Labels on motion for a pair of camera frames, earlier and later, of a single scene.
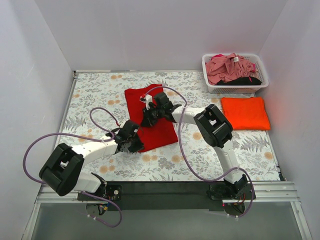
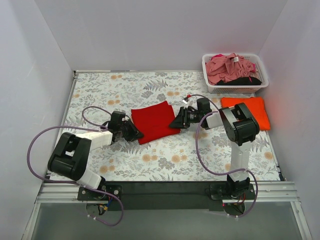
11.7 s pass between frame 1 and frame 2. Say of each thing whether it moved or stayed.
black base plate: stayed
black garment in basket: stayed
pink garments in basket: stayed
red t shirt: moved
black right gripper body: moved
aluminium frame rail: stayed
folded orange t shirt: stayed
